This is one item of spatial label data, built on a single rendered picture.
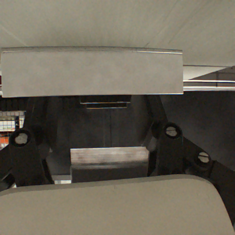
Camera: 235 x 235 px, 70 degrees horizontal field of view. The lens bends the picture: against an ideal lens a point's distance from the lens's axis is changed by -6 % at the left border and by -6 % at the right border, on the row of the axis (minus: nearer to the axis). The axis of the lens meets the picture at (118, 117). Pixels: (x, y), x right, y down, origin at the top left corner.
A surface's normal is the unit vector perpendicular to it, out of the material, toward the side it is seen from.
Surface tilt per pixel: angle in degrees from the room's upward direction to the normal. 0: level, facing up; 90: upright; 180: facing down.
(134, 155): 90
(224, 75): 90
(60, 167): 90
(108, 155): 90
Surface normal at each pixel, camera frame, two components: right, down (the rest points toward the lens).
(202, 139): 0.05, 0.07
